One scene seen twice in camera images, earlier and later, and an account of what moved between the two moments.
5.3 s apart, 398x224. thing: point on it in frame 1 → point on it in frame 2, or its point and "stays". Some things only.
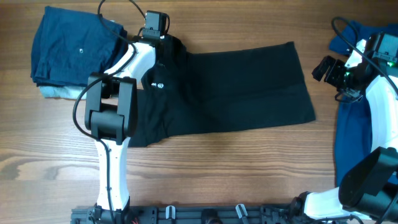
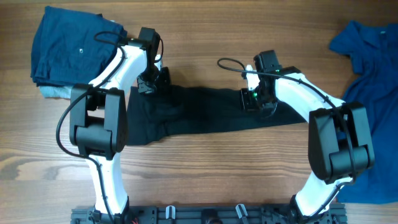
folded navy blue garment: x=69 y=45 stays
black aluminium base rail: x=200 y=214 stays
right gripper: x=331 y=78 → x=248 y=105
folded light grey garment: x=66 y=92 stays
